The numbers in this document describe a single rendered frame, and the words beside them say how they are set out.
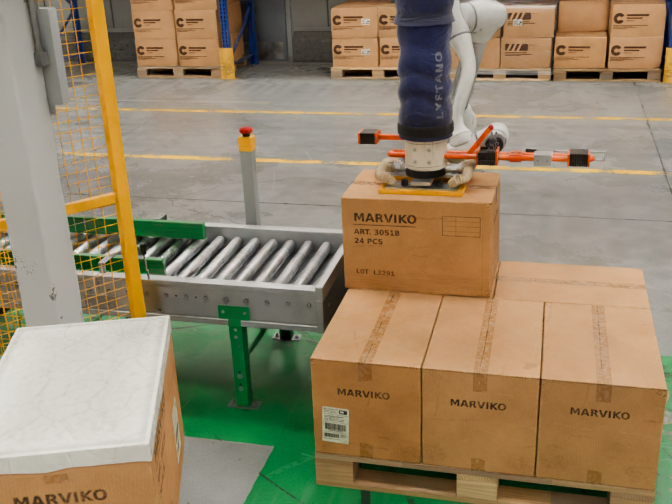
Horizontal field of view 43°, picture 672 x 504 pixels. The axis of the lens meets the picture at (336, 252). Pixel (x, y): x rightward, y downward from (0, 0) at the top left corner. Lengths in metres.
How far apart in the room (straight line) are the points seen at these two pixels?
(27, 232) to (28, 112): 0.39
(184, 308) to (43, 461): 1.90
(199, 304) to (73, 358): 1.50
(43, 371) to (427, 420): 1.44
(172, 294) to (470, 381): 1.37
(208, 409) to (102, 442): 2.01
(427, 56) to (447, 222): 0.64
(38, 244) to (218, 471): 1.16
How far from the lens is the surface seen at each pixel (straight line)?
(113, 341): 2.26
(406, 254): 3.45
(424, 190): 3.42
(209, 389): 3.99
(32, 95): 2.85
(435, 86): 3.36
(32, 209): 2.88
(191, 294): 3.64
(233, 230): 4.19
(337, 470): 3.29
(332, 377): 3.07
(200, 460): 3.54
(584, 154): 3.42
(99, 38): 3.35
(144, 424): 1.90
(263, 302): 3.54
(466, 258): 3.42
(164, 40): 11.74
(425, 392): 3.02
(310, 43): 12.26
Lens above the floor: 2.03
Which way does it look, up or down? 22 degrees down
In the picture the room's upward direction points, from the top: 2 degrees counter-clockwise
